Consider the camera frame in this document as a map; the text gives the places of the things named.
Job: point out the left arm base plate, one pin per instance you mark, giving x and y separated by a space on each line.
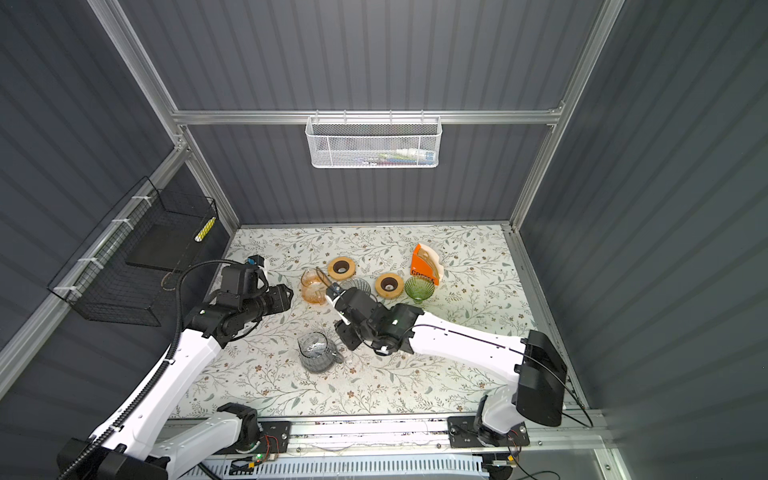
273 438

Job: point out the grey glass dripper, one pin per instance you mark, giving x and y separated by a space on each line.
357 283

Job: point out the green glass dripper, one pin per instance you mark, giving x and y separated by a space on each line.
419 289

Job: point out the bamboo ring holder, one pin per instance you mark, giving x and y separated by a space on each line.
341 268
389 286

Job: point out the white wire basket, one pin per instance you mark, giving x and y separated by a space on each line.
335 144

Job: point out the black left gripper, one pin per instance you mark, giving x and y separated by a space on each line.
280 297

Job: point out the yellow marker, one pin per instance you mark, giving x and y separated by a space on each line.
205 229

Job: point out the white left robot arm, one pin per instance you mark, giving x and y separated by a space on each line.
126 445

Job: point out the black wire basket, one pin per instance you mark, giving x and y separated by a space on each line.
127 275

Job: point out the black flat pad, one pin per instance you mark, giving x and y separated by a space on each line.
165 248

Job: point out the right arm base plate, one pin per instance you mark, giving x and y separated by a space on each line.
467 432

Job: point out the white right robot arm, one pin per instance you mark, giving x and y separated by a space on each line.
532 372

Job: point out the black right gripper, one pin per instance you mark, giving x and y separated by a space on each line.
342 330

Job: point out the items in white basket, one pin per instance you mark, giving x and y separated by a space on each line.
409 156

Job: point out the orange coffee filter pack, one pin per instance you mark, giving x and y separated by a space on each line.
425 263

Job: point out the white slotted cable duct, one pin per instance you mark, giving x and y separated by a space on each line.
440 466

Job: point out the grey glass carafe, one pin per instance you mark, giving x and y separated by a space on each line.
318 354

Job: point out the orange glass carafe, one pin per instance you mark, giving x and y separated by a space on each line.
314 283

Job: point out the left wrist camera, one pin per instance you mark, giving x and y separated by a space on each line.
255 264

